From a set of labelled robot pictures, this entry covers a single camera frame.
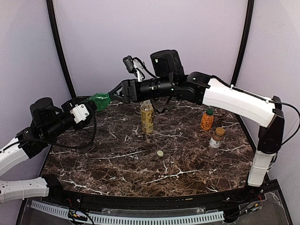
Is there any green plastic bottle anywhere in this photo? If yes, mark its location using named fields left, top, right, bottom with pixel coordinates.
left=88, top=93, right=112, bottom=112

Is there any yellow tea bottle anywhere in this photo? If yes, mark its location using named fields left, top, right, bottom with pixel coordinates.
left=140, top=100, right=154, bottom=134

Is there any pale green bottle cap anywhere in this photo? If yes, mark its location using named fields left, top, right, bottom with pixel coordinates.
left=157, top=150, right=164, bottom=157

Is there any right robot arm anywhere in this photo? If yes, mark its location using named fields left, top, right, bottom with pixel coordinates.
left=109, top=50, right=285, bottom=187

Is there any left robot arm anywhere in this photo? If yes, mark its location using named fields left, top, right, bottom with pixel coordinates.
left=0, top=97, right=97, bottom=203

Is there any orange juice bottle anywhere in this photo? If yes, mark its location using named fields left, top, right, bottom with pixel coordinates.
left=201, top=109, right=214, bottom=130

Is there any brown coffee bottle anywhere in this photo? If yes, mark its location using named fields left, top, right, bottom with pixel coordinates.
left=207, top=127, right=225, bottom=158

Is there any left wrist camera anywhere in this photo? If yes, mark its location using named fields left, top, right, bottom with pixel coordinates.
left=70, top=104, right=90, bottom=124

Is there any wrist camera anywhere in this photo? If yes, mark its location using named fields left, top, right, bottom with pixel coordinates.
left=122, top=55, right=145, bottom=82
left=70, top=104, right=90, bottom=124

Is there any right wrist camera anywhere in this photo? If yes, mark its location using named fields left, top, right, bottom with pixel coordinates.
left=122, top=55, right=145, bottom=82

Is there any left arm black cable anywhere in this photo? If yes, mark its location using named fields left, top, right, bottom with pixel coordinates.
left=11, top=112, right=98, bottom=150

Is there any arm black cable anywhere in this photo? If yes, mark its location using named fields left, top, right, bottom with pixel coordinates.
left=11, top=112, right=98, bottom=150
left=269, top=100, right=300, bottom=146

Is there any left black frame post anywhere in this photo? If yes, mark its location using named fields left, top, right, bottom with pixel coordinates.
left=46, top=0, right=76, bottom=98

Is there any black frame post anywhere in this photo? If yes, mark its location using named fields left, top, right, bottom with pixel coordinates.
left=231, top=0, right=255, bottom=85
left=46, top=0, right=76, bottom=98

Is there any right black frame post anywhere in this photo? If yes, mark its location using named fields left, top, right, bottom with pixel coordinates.
left=231, top=0, right=255, bottom=85

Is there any white slotted cable duct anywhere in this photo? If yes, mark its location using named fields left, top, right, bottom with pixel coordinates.
left=30, top=201, right=225, bottom=225

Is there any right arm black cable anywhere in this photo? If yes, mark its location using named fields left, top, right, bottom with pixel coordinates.
left=269, top=100, right=300, bottom=146

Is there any black front rail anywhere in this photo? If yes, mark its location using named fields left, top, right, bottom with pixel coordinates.
left=49, top=188, right=264, bottom=211

